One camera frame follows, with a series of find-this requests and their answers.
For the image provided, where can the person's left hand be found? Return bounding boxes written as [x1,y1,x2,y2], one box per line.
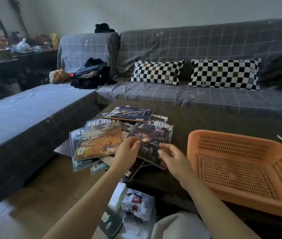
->
[113,136,142,172]

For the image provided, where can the blue pyramid cover magazine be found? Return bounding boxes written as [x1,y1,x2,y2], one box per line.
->
[102,106,155,123]

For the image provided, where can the grey checked covered sofa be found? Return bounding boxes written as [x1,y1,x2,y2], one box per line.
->
[0,18,282,204]

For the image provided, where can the white plastic bag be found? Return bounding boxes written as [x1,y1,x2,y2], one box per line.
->
[16,38,33,52]

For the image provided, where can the yellow packet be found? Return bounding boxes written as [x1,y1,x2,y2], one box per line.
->
[50,33,59,50]

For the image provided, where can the orange desert cover magazine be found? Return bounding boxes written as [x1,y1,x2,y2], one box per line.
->
[73,119,122,162]

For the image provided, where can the clear plastic bag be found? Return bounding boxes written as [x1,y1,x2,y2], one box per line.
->
[116,211,156,239]

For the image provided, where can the brown hanging wall ornament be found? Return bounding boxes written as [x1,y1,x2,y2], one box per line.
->
[6,0,30,35]

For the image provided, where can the phone in green case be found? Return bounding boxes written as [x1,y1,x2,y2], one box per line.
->
[99,207,123,239]

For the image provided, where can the person's light trousers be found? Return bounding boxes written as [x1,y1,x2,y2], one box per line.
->
[151,211,211,239]

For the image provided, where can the blue vortex cover magazine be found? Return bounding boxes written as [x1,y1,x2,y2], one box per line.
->
[69,126,110,175]

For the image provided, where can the blue white printed packet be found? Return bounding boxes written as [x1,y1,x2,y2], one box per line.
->
[121,188,156,222]

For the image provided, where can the black white checkered pillow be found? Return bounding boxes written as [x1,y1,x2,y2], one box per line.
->
[130,59,185,86]
[188,58,262,91]

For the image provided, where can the dark side counter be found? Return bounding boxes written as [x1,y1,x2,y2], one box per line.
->
[0,49,58,106]

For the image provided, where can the orange plastic basket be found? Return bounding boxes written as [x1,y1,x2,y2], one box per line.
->
[186,129,282,220]

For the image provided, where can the heap of dark clothes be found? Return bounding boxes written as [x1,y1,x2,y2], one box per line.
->
[70,57,118,90]

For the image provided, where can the white tissue pack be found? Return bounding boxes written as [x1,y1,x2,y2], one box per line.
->
[108,183,128,213]

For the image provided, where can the black crumpled garment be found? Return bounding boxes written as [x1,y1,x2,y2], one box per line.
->
[94,23,115,34]

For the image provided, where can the person's right forearm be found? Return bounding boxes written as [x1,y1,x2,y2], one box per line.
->
[179,169,262,239]

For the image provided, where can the person's left forearm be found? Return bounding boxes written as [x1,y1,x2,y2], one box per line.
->
[41,164,131,239]

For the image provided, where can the person's right hand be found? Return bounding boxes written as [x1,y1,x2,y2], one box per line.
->
[158,143,199,185]

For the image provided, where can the dark armoured figure magazine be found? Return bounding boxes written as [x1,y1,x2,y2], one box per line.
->
[126,121,174,170]

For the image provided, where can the brown tied plastic bag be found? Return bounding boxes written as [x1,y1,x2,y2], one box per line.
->
[49,69,74,84]

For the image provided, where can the dark speckled table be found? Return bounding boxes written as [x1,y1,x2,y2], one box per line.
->
[54,98,282,237]

